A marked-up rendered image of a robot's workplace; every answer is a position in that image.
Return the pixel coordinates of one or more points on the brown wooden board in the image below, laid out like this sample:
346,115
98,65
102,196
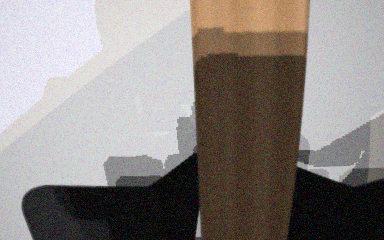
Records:
249,66

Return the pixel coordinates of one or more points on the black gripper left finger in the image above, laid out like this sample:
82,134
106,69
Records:
168,209

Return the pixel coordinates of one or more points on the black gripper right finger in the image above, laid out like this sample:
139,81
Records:
324,209

